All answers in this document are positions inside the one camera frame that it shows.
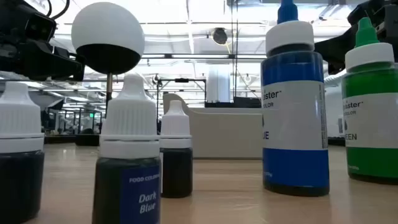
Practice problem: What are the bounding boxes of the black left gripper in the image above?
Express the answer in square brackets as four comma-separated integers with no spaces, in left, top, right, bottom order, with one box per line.
[0,0,85,82]

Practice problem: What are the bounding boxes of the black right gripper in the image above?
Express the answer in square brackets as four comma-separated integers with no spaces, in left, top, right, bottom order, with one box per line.
[314,0,398,75]

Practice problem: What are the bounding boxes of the large blue food coloring bottle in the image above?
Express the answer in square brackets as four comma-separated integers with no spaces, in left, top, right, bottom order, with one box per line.
[261,0,330,197]

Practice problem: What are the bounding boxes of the small Dark Blue dropper bottle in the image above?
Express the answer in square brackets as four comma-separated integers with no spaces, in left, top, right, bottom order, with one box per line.
[91,73,162,224]

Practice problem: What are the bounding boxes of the large green food coloring bottle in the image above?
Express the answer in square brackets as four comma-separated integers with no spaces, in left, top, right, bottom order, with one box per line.
[341,17,398,185]

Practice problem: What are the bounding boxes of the small white-capped dropper bottle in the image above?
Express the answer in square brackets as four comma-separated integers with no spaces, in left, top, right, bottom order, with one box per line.
[159,100,193,199]
[0,81,45,224]

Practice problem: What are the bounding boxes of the white globe table lamp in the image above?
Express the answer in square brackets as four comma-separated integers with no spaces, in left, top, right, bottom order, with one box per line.
[70,1,146,147]

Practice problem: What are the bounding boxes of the distant robot workstation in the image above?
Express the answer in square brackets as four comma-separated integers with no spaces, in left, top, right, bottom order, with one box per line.
[40,99,103,136]

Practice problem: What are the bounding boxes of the grey plastic bin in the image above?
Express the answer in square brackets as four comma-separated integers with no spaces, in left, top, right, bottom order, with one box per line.
[162,93,264,160]

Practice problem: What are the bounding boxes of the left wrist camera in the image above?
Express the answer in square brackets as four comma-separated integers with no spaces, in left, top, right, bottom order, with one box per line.
[24,11,57,44]

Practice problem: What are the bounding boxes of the hanging black cord reel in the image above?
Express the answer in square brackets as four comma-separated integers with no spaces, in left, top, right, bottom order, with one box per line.
[212,27,228,45]

